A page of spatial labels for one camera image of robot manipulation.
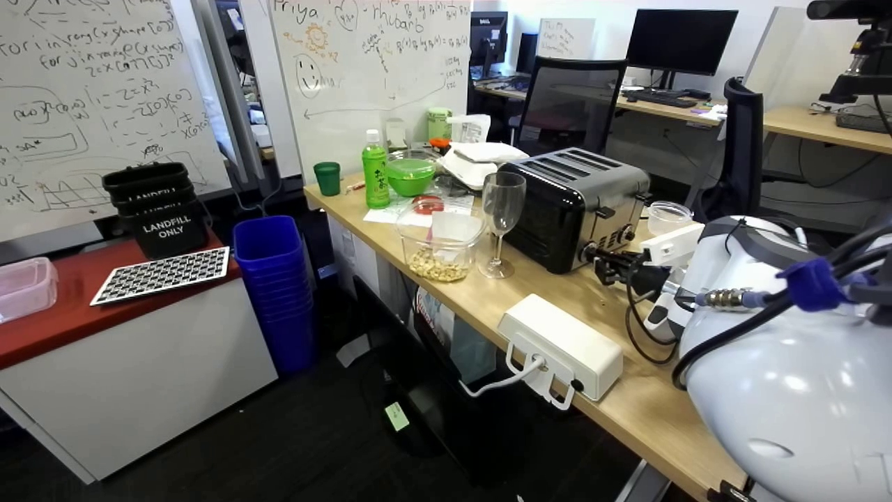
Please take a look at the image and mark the white power box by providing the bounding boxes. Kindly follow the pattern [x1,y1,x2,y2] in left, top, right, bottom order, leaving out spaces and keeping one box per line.
[496,292,624,411]

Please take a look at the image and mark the white mug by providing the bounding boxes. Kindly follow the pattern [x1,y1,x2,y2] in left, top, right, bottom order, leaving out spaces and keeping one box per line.
[449,114,492,143]

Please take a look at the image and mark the green plastic bottle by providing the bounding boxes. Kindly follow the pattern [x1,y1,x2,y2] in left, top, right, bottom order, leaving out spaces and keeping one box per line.
[362,129,390,209]

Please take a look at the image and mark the stacked black bins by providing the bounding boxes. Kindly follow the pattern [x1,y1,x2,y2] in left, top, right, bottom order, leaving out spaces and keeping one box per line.
[102,163,208,256]

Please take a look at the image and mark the dark green cup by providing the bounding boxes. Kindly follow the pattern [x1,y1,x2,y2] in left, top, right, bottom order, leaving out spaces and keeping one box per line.
[316,163,341,196]

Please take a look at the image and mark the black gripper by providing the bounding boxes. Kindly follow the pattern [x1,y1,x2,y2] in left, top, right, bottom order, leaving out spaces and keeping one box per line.
[585,223,702,340]

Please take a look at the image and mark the red top white cabinet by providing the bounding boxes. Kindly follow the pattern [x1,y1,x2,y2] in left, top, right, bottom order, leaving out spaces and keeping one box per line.
[0,242,277,485]

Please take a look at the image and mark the black chair back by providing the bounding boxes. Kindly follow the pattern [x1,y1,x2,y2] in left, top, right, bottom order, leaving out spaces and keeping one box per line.
[702,79,765,220]

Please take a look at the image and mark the black and silver toaster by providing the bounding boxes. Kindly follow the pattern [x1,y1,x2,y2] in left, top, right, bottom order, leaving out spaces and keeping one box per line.
[499,149,649,273]

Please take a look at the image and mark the whiteboard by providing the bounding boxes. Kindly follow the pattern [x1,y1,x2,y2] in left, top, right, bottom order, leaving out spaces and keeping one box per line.
[0,0,230,241]
[270,0,472,177]

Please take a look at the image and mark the right whiteboard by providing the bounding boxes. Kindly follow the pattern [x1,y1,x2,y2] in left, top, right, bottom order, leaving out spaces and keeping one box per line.
[270,0,472,177]

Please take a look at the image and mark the clear plastic container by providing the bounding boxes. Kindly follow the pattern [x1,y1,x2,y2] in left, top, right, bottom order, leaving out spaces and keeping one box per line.
[0,256,58,324]

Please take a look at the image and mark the red small dish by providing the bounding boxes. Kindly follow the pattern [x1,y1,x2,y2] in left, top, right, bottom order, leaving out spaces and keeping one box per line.
[414,196,445,216]

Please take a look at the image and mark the stack of white plates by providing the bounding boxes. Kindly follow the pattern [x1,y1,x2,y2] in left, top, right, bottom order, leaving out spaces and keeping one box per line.
[439,143,525,190]

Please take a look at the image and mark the stacked blue bins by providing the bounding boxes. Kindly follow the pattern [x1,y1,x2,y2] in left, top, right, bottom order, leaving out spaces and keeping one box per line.
[233,216,316,376]

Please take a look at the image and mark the light green cup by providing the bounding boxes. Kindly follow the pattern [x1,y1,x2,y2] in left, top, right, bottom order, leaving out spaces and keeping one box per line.
[424,108,453,139]

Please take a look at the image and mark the black mesh office chair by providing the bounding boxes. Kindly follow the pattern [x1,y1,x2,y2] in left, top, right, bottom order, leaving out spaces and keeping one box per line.
[517,57,629,153]

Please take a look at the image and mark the clear glass bowl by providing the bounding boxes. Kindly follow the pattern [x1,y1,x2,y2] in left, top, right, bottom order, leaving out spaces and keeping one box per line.
[401,230,481,285]

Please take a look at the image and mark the green plastic bowl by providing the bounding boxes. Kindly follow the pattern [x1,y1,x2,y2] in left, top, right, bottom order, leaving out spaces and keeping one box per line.
[385,160,436,197]

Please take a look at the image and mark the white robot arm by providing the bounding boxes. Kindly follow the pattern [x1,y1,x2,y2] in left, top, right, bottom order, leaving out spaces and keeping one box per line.
[665,216,892,502]

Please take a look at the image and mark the clear wine glass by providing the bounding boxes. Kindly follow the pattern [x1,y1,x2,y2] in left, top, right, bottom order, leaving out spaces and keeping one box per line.
[484,171,527,276]

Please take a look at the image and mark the small clear plastic cup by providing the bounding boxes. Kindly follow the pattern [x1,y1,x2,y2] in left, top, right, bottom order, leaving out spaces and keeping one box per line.
[645,200,695,235]

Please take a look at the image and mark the black computer monitor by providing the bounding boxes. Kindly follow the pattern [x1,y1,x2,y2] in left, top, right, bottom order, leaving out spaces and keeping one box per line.
[629,9,737,90]

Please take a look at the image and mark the left whiteboard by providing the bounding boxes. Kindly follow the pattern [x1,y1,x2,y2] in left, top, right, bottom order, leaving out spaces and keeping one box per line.
[0,0,230,241]

